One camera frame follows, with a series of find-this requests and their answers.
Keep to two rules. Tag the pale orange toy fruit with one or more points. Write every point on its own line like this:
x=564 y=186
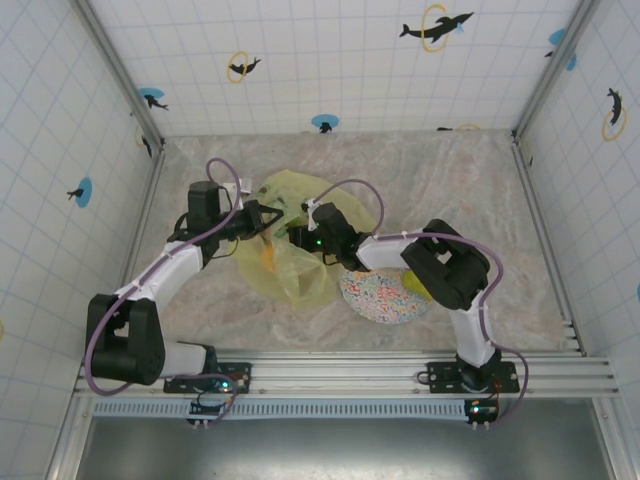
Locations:
x=268 y=257

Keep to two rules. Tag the yellow-green plastic bag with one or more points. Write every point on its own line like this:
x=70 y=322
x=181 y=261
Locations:
x=305 y=280

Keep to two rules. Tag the yellow-green toy fruit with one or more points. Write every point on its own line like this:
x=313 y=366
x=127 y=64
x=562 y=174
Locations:
x=415 y=285

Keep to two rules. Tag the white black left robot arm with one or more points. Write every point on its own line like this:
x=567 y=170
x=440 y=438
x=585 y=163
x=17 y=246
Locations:
x=170 y=270

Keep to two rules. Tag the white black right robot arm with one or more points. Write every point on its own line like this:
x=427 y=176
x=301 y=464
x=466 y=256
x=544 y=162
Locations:
x=380 y=252

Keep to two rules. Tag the colourful patterned plate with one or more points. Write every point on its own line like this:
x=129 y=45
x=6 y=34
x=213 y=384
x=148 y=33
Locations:
x=380 y=300

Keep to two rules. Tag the grey metal panel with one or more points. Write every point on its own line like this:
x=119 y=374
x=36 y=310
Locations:
x=350 y=450

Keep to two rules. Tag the aluminium side rail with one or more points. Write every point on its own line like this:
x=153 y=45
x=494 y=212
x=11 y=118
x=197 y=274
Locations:
x=545 y=240
x=150 y=190

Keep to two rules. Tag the aluminium mounting rail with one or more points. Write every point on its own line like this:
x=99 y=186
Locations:
x=340 y=372

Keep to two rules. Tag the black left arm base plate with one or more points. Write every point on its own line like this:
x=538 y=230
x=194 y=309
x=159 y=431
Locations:
x=242 y=380

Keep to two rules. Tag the aluminium frame post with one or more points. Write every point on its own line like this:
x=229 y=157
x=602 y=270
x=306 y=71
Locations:
x=117 y=70
x=555 y=70

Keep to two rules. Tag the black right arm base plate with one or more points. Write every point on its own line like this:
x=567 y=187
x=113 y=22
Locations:
x=440 y=375

